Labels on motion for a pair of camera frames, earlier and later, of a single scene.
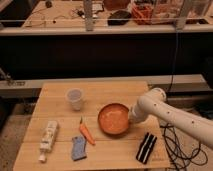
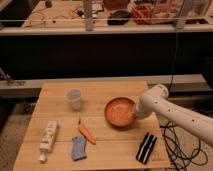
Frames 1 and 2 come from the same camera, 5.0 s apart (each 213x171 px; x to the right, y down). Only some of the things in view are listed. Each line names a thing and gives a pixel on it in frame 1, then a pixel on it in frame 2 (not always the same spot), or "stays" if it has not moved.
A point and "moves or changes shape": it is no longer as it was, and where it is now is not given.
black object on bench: [119, 18] stays
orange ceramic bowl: [113, 118] moves or changes shape
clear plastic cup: [74, 96] stays
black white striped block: [146, 148] stays
